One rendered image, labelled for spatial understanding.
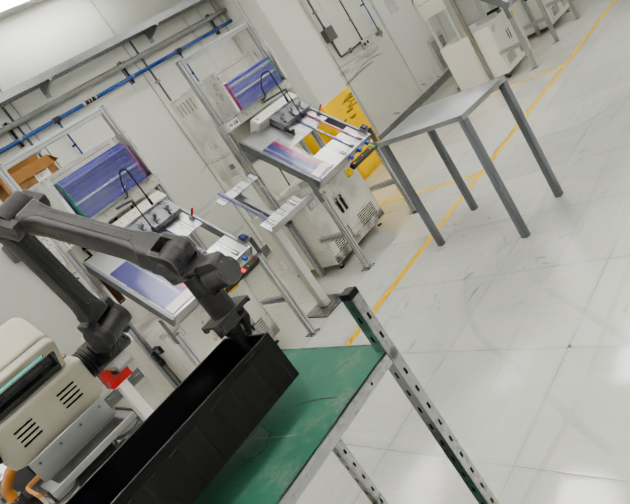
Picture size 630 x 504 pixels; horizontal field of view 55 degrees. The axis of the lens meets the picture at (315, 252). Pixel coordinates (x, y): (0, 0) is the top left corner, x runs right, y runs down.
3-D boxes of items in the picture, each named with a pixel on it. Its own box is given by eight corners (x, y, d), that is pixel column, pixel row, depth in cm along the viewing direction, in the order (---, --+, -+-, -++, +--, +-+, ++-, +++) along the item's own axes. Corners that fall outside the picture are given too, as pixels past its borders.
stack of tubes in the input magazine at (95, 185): (148, 176, 382) (122, 140, 374) (86, 220, 352) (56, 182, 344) (140, 181, 391) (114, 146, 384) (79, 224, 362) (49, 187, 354)
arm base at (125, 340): (109, 323, 167) (75, 353, 160) (107, 308, 161) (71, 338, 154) (132, 341, 165) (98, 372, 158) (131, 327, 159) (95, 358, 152)
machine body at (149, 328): (285, 336, 413) (234, 265, 396) (219, 412, 372) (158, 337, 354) (235, 340, 462) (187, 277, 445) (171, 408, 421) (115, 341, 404)
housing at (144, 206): (169, 210, 396) (166, 194, 386) (113, 254, 368) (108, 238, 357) (160, 205, 399) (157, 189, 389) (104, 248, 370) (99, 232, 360)
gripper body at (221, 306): (253, 301, 125) (232, 273, 123) (221, 334, 119) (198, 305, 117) (236, 304, 130) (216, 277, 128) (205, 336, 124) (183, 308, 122)
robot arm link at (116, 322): (100, 322, 160) (89, 338, 156) (97, 301, 152) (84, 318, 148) (131, 335, 159) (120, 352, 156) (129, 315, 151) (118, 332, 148)
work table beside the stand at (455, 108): (527, 238, 337) (461, 115, 314) (438, 246, 396) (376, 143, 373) (564, 193, 358) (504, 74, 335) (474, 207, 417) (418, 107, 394)
